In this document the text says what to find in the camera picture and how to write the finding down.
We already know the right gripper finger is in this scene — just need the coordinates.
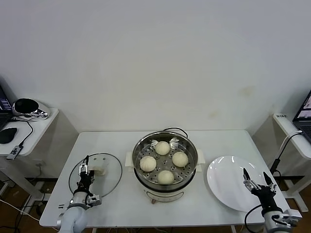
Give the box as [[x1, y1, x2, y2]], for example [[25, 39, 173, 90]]
[[262, 171, 278, 195], [242, 167, 260, 194]]

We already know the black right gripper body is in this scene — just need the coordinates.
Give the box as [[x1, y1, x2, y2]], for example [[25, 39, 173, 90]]
[[251, 185, 279, 214]]

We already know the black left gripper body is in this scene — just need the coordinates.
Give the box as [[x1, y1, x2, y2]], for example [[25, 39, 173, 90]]
[[77, 171, 95, 194]]

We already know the glass lid with cream handle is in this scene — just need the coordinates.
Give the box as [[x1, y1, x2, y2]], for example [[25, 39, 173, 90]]
[[69, 152, 123, 198]]

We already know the white steamed baozi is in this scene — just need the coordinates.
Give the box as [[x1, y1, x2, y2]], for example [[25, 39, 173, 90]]
[[139, 156, 157, 172], [155, 141, 171, 156], [157, 169, 175, 185], [172, 151, 190, 167]]

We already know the stainless steel steamer basket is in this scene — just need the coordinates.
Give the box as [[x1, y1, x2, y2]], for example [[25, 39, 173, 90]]
[[124, 130, 205, 186]]

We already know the white round plate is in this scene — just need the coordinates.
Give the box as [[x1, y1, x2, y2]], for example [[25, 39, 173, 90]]
[[207, 155, 270, 212]]

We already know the white side table with mouse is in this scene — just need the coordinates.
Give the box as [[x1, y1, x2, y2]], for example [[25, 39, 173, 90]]
[[0, 107, 59, 202]]

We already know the grey usb hub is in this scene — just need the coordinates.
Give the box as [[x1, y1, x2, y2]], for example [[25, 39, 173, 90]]
[[5, 145, 23, 161]]

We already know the cream electric pot base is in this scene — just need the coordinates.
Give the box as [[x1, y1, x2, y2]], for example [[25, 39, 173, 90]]
[[126, 165, 202, 205]]

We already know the black computer mouse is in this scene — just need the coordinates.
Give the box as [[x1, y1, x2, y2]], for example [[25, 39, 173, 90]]
[[0, 127, 18, 145]]

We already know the black laptop beside chrome object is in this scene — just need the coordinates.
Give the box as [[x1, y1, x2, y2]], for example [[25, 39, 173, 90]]
[[0, 77, 17, 129]]

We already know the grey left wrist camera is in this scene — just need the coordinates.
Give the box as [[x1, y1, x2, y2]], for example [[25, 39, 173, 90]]
[[85, 194, 103, 207]]

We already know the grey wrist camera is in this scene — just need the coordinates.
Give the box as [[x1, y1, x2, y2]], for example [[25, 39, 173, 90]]
[[279, 209, 303, 228], [85, 194, 103, 207]]

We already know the black cable with inline adapter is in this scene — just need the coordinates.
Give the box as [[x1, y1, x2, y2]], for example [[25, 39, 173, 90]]
[[269, 132, 304, 178]]

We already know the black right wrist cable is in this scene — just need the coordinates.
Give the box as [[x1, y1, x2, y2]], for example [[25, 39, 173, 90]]
[[244, 204, 263, 233]]

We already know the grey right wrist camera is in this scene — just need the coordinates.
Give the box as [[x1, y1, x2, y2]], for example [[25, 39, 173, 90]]
[[279, 209, 303, 228]]

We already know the black floor cable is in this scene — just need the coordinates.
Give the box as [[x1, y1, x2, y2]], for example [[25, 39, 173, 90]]
[[14, 193, 49, 216]]

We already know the white laptop cable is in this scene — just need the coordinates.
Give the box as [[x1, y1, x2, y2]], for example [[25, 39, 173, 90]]
[[279, 130, 304, 158]]

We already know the black usb hub cable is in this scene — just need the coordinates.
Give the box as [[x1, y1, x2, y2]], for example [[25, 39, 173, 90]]
[[11, 116, 34, 148]]

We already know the white floor cable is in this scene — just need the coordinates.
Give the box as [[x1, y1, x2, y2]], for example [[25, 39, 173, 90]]
[[0, 198, 41, 222]]

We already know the black pot power cable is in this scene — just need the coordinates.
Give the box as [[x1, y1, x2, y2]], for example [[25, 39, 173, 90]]
[[163, 126, 190, 139]]

